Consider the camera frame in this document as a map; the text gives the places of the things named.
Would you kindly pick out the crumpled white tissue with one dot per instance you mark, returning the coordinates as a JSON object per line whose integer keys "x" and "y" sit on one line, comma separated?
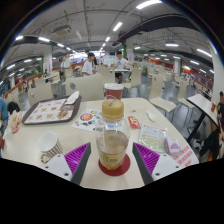
{"x": 150, "y": 115}

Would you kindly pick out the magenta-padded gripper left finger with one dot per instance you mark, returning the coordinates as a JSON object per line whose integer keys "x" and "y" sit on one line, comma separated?
{"x": 76, "y": 158}

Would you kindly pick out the white paper napkin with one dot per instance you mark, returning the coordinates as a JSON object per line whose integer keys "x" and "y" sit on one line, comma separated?
{"x": 72, "y": 97}

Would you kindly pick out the beige canteen chairs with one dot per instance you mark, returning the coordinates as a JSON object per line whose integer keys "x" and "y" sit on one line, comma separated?
{"x": 88, "y": 88}

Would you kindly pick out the red paper cup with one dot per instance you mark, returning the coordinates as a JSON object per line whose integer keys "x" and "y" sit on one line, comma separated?
{"x": 114, "y": 91}

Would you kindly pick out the flat round red coaster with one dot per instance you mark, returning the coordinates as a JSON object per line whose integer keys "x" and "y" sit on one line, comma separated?
{"x": 125, "y": 167}

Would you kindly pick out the brown food tray, paper liner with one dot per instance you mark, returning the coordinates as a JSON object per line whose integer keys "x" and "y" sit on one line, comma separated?
{"x": 46, "y": 111}

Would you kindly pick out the ceiling lights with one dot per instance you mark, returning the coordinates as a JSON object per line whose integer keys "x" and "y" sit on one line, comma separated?
{"x": 146, "y": 4}

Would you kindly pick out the small red snack packet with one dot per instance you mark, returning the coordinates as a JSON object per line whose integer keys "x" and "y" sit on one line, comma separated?
{"x": 134, "y": 122}

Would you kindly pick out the ceiling air conditioner unit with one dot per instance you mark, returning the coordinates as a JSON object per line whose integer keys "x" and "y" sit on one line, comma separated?
{"x": 61, "y": 30}

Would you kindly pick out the clear plastic packet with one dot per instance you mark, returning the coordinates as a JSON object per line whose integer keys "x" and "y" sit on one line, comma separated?
{"x": 152, "y": 136}

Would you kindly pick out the beige dining table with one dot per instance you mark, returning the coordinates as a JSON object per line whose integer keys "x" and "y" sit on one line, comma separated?
{"x": 200, "y": 103}

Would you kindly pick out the person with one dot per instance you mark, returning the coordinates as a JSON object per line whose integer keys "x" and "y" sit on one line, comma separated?
{"x": 66, "y": 62}
{"x": 88, "y": 66}
{"x": 213, "y": 140}
{"x": 120, "y": 63}
{"x": 2, "y": 112}

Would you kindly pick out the purple tissue pack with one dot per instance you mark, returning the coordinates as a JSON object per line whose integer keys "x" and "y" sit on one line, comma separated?
{"x": 172, "y": 146}

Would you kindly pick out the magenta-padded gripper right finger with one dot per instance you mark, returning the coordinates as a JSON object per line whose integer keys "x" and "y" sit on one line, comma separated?
{"x": 148, "y": 158}

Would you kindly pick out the plastic bag of food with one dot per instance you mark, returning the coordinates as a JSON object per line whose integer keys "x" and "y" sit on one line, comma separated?
{"x": 15, "y": 120}

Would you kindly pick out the white checkered mug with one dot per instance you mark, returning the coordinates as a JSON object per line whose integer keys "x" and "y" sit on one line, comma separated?
{"x": 50, "y": 143}

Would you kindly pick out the colourful printed flyer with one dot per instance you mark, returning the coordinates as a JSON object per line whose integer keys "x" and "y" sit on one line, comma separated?
{"x": 85, "y": 119}

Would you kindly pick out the black backpack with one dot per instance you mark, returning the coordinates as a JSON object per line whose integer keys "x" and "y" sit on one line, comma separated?
{"x": 13, "y": 106}

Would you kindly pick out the clear tea bottle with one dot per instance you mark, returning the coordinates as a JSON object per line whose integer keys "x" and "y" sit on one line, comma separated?
{"x": 112, "y": 143}

